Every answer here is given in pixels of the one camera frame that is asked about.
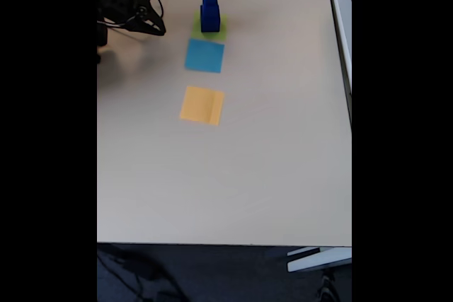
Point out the large blue cube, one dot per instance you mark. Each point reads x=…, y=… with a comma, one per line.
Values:
x=209, y=26

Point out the medium blue cube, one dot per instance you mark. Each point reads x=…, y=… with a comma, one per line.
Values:
x=209, y=12

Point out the green paper square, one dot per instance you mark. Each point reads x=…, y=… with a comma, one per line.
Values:
x=196, y=26

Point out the light blue paper square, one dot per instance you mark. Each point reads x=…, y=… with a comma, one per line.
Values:
x=204, y=56

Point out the orange paper square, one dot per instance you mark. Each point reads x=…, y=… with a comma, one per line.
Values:
x=201, y=105

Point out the black stand leg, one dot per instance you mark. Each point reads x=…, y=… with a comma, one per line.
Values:
x=327, y=288

